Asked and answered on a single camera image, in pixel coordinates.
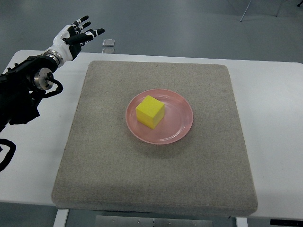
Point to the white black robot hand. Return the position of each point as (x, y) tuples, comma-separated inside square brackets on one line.
[(69, 42)]

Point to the yellow foam block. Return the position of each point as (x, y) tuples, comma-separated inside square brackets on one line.
[(150, 111)]

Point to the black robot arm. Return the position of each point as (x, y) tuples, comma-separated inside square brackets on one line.
[(24, 86)]

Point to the metal floor socket plate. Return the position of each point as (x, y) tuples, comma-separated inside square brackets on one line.
[(108, 43)]

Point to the pink plate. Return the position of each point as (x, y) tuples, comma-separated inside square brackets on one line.
[(176, 123)]

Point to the black label plate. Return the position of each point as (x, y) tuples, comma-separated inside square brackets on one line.
[(286, 223)]

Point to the white table leg left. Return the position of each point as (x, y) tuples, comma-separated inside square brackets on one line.
[(61, 218)]

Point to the white table leg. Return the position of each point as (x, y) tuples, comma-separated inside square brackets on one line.
[(241, 222), (61, 218)]

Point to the beige fabric mat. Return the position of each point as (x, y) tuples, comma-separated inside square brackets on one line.
[(105, 167)]

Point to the metal chair legs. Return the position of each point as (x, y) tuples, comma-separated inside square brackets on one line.
[(261, 9)]

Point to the white table leg right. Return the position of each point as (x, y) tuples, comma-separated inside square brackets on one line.
[(241, 222)]

